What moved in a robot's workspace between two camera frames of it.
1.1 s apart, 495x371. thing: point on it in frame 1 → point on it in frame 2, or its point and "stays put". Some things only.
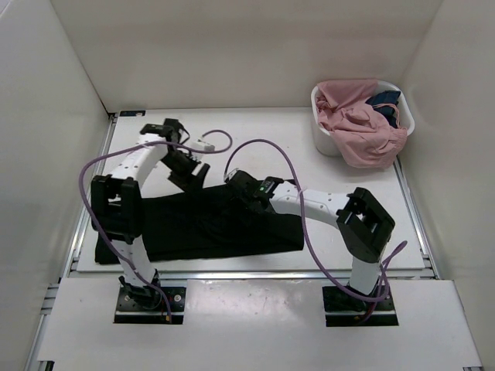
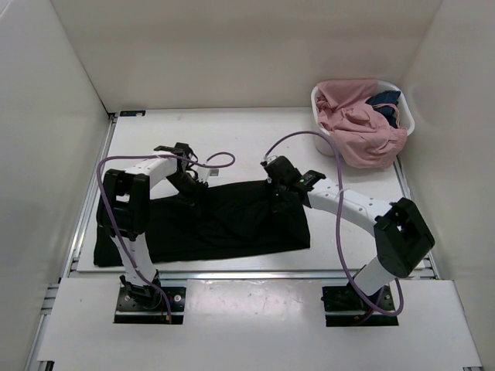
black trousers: [207, 219] stays put
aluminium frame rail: [240, 275] stays put
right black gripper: [241, 199] → [278, 206]
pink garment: [362, 134] stays put
